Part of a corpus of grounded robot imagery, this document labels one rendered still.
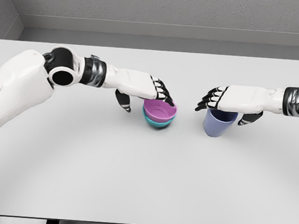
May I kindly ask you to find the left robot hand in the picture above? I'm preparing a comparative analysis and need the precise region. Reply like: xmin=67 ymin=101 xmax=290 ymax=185
xmin=114 ymin=68 xmax=177 ymax=116

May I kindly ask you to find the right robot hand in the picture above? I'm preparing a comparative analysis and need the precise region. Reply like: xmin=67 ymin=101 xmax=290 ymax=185
xmin=194 ymin=82 xmax=266 ymax=127

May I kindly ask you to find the pink bowl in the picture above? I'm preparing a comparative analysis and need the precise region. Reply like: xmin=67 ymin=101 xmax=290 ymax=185
xmin=142 ymin=98 xmax=179 ymax=124

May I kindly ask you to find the lavender blue cup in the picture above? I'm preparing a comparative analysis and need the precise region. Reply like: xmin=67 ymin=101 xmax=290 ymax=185
xmin=202 ymin=108 xmax=239 ymax=139

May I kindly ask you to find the teal bowl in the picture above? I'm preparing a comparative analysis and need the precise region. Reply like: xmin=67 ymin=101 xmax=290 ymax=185
xmin=141 ymin=105 xmax=178 ymax=132

